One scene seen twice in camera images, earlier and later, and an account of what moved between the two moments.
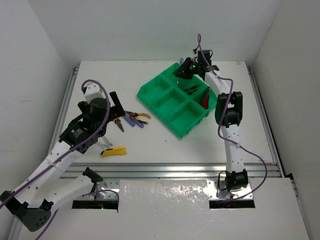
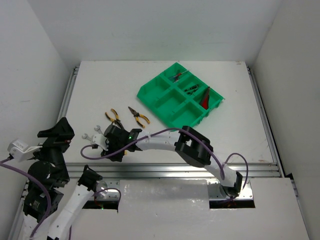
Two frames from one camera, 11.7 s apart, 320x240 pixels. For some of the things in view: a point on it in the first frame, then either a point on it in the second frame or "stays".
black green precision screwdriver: x=190 y=93 stays
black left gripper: x=116 y=107 -> x=55 y=135
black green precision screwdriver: x=192 y=88 stays
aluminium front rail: x=165 y=170 stays
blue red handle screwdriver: x=181 y=62 -> x=175 y=78
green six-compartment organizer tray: x=176 y=101 stays
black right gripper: x=183 y=72 -> x=110 y=151
